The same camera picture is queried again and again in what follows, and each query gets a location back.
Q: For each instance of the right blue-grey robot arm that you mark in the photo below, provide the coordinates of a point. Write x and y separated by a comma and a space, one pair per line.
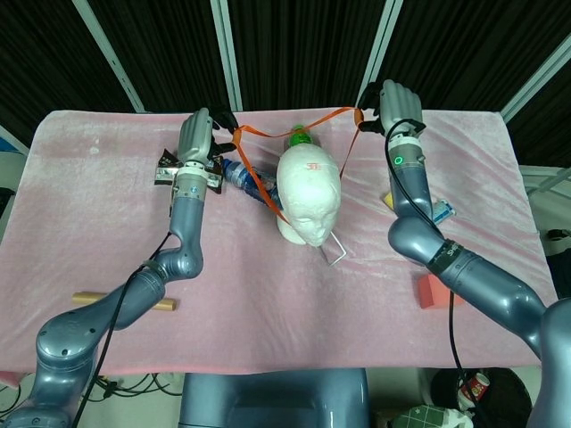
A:
473, 272

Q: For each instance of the white blue toothpaste tube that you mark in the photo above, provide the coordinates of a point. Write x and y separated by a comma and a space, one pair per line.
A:
444, 213

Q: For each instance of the pink velvet table cloth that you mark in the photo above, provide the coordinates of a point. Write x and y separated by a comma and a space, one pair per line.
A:
276, 312

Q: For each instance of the green checked packet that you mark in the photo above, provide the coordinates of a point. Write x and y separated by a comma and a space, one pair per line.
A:
424, 417

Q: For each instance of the black pleated curtain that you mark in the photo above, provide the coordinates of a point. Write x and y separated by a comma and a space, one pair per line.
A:
294, 53

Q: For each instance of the white foam mannequin head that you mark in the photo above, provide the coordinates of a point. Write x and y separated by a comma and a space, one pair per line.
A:
308, 187

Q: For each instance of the yellow sponge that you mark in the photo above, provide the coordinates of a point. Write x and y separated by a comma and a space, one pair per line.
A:
389, 200

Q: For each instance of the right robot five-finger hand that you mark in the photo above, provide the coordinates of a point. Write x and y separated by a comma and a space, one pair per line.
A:
399, 104

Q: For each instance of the clear silver-framed badge holder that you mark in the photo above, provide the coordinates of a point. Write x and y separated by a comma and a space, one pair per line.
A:
340, 256

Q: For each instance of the blue drink bottle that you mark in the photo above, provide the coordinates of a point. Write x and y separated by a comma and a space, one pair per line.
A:
243, 178

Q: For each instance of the red wedge block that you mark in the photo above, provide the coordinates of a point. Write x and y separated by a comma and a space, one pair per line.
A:
435, 294

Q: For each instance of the red white paper cup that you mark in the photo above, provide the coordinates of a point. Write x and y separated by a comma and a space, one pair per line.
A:
475, 390

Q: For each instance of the green-capped clear bottle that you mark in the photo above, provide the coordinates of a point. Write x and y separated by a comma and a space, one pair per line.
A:
299, 137

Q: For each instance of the wooden cylinder rod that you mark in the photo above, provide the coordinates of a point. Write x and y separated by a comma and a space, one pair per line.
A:
167, 305

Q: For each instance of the brown snack packet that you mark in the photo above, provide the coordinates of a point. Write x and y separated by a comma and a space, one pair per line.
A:
163, 171

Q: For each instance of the grey metal frame pole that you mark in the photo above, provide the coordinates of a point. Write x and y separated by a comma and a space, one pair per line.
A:
540, 80
109, 53
226, 53
379, 49

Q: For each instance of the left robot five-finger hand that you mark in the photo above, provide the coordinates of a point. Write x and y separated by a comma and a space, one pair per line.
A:
196, 138

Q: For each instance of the blue-grey robot torso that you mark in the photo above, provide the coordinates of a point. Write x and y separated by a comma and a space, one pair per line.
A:
274, 399

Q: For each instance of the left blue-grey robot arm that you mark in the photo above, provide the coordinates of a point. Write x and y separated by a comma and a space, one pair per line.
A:
134, 298

